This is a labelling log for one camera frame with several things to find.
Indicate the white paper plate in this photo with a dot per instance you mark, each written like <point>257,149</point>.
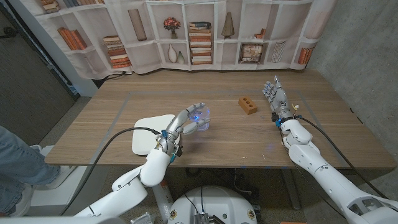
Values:
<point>144,141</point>

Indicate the silver metal bracket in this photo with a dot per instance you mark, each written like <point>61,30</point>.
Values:
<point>143,219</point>

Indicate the white floor platform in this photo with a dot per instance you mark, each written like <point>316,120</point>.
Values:
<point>46,196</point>

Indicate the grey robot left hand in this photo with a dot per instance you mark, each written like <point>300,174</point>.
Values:
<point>174,127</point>

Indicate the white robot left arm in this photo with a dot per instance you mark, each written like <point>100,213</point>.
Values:
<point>155,168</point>

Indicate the white cylinder with orange label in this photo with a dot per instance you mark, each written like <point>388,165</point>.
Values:
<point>163,202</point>

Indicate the person in blue jeans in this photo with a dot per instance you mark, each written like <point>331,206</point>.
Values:
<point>18,161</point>

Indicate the white round robot torso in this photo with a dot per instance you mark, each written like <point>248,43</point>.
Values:
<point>217,205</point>

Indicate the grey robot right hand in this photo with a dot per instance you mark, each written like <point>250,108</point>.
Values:
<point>280,98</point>

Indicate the grey table leg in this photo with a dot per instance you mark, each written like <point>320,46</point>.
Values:
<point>290,189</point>

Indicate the printed bookshelf backdrop cloth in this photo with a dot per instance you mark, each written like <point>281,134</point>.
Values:
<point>149,56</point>

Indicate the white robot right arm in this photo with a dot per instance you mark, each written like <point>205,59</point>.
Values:
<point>329,177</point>

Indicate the clear plastic measuring cup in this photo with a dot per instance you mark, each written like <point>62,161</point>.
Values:
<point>203,113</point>

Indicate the orange wooden block with holes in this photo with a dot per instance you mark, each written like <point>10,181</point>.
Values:
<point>247,107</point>

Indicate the dark grey partition panel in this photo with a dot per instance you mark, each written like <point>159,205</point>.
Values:
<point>31,93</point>

